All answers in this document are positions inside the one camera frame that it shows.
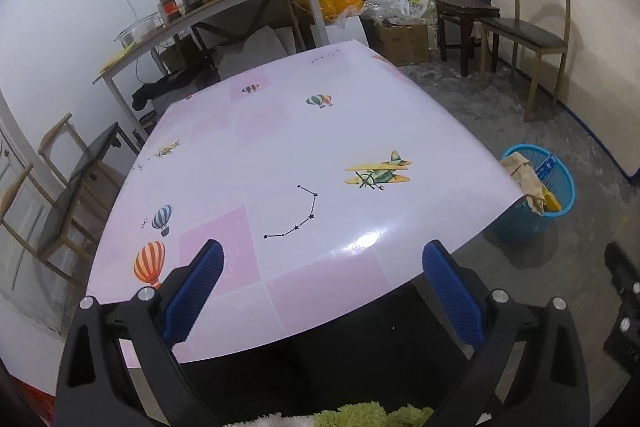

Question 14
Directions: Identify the brown paper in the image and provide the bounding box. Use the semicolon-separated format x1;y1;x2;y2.
501;152;548;214

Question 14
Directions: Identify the orange plastic bag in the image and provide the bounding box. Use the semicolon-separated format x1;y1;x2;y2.
317;0;366;28

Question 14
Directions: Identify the white panel door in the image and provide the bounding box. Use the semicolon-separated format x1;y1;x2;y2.
0;122;71;333

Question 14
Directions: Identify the white mattress blue edge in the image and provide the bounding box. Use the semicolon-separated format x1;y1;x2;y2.
482;0;640;180

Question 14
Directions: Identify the pink table with pictures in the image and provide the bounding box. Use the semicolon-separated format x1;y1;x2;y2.
85;39;523;365

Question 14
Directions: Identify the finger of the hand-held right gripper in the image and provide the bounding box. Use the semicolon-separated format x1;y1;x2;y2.
602;296;640;364
604;242;640;294

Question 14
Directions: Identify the blue mesh wastebasket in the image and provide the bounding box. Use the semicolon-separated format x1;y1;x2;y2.
492;143;576;245

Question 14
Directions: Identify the glass bowl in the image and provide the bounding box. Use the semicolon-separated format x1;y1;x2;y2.
115;13;163;48

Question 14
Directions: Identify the yellow paper sheet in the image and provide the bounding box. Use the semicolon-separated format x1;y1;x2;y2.
99;47;136;72

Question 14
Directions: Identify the red sauce jar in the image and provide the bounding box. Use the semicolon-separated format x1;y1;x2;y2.
157;0;182;24

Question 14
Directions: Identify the black cloth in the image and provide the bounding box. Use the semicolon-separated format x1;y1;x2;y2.
131;64;221;110

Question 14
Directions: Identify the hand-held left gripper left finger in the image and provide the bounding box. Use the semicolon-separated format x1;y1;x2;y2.
55;238;226;427

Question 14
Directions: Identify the cardboard box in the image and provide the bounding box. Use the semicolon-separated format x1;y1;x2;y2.
372;21;431;68

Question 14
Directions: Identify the dark wooden stool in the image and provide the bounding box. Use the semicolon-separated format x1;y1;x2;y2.
436;0;501;78

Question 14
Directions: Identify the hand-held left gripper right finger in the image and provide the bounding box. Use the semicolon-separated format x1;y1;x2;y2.
421;239;592;427

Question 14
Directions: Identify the wooden chair black seat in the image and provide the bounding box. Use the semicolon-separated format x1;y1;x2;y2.
39;113;142;218
0;163;108;290
479;0;576;122

